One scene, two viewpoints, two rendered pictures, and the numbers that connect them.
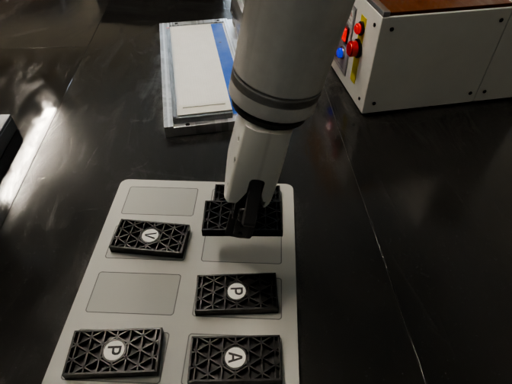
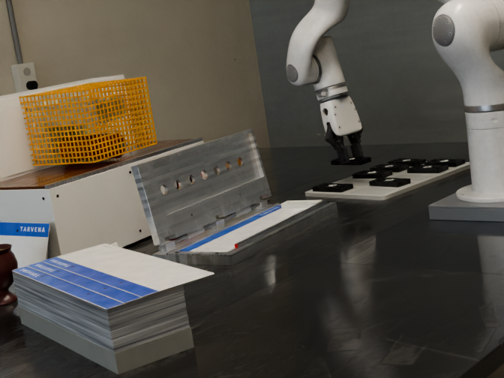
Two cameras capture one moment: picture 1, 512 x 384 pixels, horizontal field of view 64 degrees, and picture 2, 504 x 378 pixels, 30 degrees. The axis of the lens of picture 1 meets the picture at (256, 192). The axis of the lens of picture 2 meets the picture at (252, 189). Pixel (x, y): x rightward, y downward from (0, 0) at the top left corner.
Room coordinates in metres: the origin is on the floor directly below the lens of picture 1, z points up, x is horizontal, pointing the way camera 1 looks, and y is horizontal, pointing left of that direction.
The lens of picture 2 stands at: (2.25, 1.59, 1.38)
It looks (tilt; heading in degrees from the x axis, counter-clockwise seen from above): 10 degrees down; 226
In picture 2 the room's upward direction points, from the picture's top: 8 degrees counter-clockwise
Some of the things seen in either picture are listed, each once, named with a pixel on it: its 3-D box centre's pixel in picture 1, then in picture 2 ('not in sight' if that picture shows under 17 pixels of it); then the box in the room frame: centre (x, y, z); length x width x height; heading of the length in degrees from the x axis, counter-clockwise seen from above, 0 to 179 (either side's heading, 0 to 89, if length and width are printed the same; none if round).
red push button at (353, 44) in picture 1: (353, 48); not in sight; (0.71, -0.18, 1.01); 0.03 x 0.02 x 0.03; 10
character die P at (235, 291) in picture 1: (236, 293); (372, 174); (0.26, 0.02, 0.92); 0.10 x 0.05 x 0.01; 92
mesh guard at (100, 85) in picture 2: not in sight; (89, 121); (0.93, -0.28, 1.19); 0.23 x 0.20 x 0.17; 10
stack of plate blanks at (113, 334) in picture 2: not in sight; (95, 305); (1.40, 0.31, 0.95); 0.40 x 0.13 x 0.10; 78
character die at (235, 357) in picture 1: (235, 360); (389, 168); (0.18, 0.02, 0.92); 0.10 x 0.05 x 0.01; 91
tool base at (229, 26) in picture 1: (209, 64); (249, 228); (0.82, 0.10, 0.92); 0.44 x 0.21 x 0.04; 10
